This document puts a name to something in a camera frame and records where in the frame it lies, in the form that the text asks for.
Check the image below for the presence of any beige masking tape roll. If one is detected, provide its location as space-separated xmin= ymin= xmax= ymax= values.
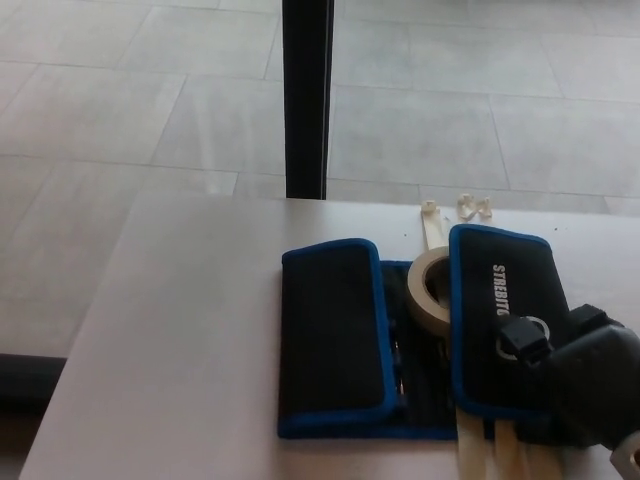
xmin=405 ymin=245 xmax=454 ymax=347

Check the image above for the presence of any black toolkit case blue trim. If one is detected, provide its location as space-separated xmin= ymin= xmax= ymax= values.
xmin=277 ymin=223 xmax=609 ymax=444

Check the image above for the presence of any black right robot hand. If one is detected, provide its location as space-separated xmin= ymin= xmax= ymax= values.
xmin=494 ymin=303 xmax=640 ymax=451

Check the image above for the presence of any black vertical post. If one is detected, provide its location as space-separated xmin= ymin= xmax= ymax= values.
xmin=281 ymin=0 xmax=336 ymax=200

